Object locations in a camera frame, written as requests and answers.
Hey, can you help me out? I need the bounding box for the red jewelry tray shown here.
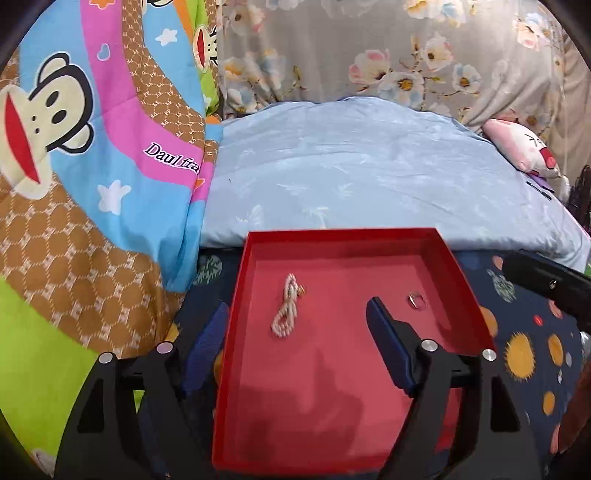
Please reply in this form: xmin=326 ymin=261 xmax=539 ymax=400
xmin=211 ymin=227 xmax=497 ymax=477

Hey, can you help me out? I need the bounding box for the cartoon monkey blanket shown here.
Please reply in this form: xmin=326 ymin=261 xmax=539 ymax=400
xmin=0 ymin=0 xmax=225 ymax=476

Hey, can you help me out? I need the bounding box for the purple flat object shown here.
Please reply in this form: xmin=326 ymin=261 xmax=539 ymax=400
xmin=525 ymin=172 xmax=556 ymax=200

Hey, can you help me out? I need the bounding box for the white pearl bracelet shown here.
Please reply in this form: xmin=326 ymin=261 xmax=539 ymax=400
xmin=270 ymin=273 xmax=307 ymax=338

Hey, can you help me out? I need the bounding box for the pink plush pillow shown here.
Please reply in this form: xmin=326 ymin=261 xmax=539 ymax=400
xmin=482 ymin=118 xmax=562 ymax=180

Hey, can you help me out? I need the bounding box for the light blue blanket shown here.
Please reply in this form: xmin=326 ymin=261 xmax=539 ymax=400
xmin=199 ymin=98 xmax=591 ymax=274

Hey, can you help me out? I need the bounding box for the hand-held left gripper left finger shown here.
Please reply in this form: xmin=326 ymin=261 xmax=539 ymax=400
xmin=54 ymin=301 xmax=232 ymax=480

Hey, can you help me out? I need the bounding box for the grey floral cloth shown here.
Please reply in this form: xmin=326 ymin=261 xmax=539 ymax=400
xmin=216 ymin=0 xmax=591 ymax=155

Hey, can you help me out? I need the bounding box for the dark blue planet print sheet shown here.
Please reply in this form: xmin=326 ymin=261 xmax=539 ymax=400
xmin=167 ymin=247 xmax=588 ymax=480

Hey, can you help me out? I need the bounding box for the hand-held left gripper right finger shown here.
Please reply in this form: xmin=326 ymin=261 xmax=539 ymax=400
xmin=366 ymin=296 xmax=543 ymax=480

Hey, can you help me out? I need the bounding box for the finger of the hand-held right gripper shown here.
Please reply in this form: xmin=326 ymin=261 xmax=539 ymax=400
xmin=502 ymin=251 xmax=591 ymax=330

